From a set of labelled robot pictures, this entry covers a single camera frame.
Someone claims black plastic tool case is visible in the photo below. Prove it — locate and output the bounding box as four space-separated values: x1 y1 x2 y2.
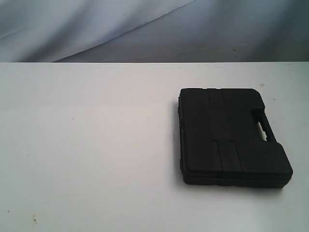
178 88 293 189

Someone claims white backdrop cloth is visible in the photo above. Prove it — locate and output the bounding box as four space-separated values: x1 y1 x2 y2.
0 0 309 62

